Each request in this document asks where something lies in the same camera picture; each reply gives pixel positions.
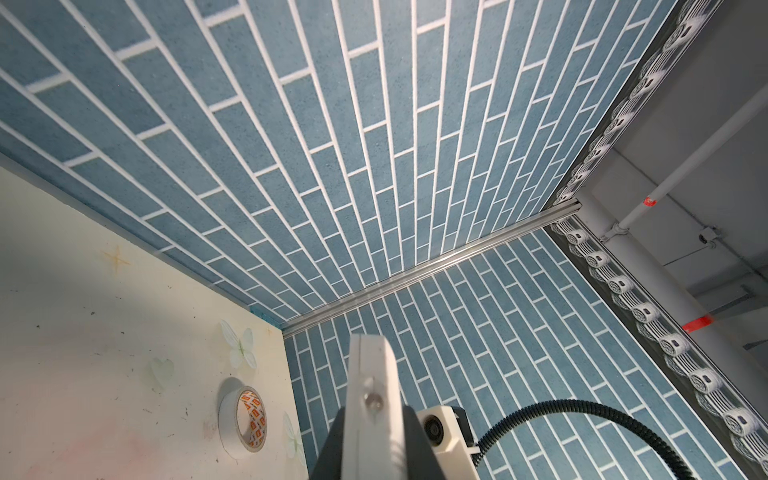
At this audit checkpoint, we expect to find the aluminium corner post right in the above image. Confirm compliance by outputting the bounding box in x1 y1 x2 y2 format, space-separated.
282 198 582 338

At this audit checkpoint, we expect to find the white air conditioner remote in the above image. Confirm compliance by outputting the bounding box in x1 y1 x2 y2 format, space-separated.
341 334 408 479

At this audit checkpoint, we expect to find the white ceiling pipe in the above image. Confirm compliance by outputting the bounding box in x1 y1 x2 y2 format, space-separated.
600 84 767 243

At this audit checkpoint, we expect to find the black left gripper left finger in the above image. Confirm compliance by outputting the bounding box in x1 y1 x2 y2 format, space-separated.
309 407 346 480

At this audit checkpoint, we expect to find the tape roll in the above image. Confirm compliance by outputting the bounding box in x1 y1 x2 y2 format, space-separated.
218 386 268 460

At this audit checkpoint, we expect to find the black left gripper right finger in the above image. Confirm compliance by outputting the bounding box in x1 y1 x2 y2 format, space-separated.
402 406 446 480

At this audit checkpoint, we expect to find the black corrugated cable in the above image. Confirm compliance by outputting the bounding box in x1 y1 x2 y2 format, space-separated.
473 398 697 480

